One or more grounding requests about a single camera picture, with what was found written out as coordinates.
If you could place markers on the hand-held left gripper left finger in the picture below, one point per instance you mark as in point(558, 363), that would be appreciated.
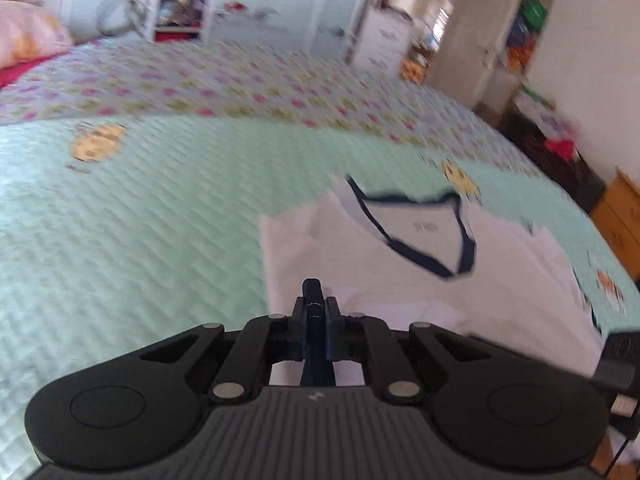
point(299, 330)

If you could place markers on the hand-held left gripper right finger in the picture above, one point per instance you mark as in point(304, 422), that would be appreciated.
point(331, 330)

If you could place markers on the white blue floral t-shirt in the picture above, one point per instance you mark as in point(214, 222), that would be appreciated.
point(510, 270)

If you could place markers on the patterned clothes pile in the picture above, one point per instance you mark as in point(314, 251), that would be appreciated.
point(180, 0)

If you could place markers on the wooden desk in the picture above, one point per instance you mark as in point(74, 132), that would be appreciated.
point(622, 220)

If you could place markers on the green quilted bee bed cover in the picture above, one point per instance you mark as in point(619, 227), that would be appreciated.
point(150, 220)

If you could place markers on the pink cloth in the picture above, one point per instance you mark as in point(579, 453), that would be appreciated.
point(561, 149)

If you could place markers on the white plastic bag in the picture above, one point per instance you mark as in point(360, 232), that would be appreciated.
point(557, 125)

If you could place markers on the frog heart printed blanket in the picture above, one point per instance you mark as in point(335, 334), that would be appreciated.
point(225, 90)

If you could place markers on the green white carton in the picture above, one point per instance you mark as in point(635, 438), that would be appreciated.
point(534, 101)

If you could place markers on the wooden chair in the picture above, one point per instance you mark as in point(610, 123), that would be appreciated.
point(415, 65)

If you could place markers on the white drawer cabinet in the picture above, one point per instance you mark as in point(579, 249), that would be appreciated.
point(382, 42)

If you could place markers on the white door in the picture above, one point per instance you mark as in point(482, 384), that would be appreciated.
point(475, 40)

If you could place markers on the pile of colourful packets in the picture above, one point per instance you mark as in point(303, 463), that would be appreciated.
point(525, 35)

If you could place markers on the floral pink quilt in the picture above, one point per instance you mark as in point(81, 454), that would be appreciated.
point(30, 35)

